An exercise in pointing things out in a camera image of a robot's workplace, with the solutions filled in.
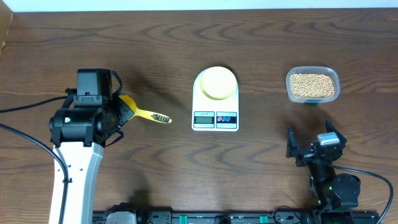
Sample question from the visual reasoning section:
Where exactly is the brown cardboard edge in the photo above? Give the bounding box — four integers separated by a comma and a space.
0, 0, 14, 55

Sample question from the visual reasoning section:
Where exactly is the yellow plastic measuring scoop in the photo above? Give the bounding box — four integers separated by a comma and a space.
120, 95, 172, 124

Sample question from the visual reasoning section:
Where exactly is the white digital kitchen scale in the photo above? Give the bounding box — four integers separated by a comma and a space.
192, 71, 239, 132

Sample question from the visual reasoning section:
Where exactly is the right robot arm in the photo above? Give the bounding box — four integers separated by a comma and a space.
286, 120, 361, 223

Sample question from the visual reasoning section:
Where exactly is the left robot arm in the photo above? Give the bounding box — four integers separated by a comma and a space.
49, 68, 134, 223

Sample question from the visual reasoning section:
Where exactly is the yellow plastic bowl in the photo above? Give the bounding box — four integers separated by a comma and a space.
200, 67, 238, 100

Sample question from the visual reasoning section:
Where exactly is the clear plastic container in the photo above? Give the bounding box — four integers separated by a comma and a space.
286, 66, 340, 104

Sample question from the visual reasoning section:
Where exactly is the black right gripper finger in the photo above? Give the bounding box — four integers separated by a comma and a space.
325, 119, 347, 144
286, 127, 298, 158

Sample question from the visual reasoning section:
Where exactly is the soybeans pile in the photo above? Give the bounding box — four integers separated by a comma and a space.
290, 73, 336, 98

